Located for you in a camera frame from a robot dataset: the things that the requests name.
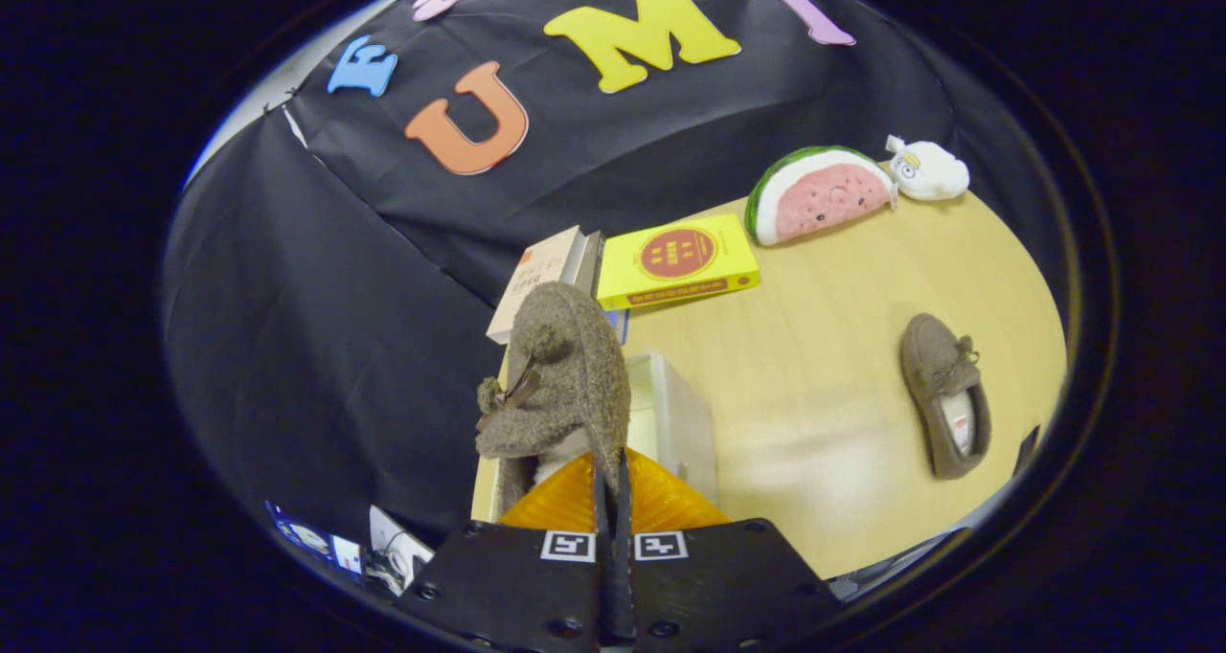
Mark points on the watermelon slice plush toy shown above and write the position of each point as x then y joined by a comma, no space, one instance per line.
824,198

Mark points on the yellow book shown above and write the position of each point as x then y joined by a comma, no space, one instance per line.
680,260

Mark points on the brown fuzzy shoe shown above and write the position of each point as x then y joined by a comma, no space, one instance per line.
934,375
565,366

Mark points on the blue printed packet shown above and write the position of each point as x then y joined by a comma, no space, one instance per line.
311,538

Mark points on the cream storage box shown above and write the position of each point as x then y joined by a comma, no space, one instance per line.
670,423

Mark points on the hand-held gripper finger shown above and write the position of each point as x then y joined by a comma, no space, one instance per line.
624,538
601,529

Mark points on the blue book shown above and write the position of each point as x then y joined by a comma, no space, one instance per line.
620,326

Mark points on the grey book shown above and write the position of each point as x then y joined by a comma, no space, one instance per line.
590,260

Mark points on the white plush toy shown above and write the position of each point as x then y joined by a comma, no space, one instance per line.
929,172

